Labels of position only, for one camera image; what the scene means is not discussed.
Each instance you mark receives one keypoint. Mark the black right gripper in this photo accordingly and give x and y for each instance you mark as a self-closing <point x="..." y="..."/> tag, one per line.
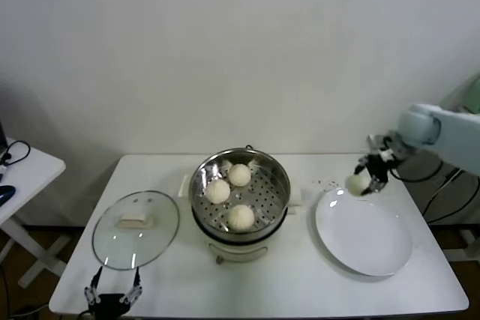
<point x="378" y="170"/>

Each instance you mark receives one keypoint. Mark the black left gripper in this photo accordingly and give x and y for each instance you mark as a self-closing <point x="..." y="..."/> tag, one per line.
<point x="108" y="303"/>

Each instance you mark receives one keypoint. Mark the white steamed baozi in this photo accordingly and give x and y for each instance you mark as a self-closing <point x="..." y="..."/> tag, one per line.
<point x="357" y="184"/>
<point x="217" y="190"/>
<point x="241" y="218"/>
<point x="239" y="174"/>

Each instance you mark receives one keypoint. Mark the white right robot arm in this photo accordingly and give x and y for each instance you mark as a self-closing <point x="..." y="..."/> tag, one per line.
<point x="450" y="129"/>

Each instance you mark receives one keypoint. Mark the stainless steel steamer basket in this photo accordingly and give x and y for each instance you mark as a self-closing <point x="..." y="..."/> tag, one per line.
<point x="270" y="192"/>

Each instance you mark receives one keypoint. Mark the white round plate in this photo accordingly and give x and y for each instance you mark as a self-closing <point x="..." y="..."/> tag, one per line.
<point x="363" y="234"/>

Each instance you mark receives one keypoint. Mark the cream electric cooker base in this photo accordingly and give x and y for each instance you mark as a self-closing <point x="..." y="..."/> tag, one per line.
<point x="236" y="250"/>

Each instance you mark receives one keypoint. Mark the pale green object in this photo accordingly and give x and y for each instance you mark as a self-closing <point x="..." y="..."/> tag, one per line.
<point x="473" y="95"/>

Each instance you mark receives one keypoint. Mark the white folding side table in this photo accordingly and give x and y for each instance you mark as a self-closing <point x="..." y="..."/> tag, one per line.
<point x="33" y="170"/>

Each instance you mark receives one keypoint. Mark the blue computer mouse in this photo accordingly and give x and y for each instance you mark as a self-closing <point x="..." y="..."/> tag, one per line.
<point x="5" y="193"/>

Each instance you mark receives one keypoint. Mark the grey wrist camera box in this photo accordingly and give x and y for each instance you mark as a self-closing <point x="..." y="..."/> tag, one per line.
<point x="386" y="153"/>

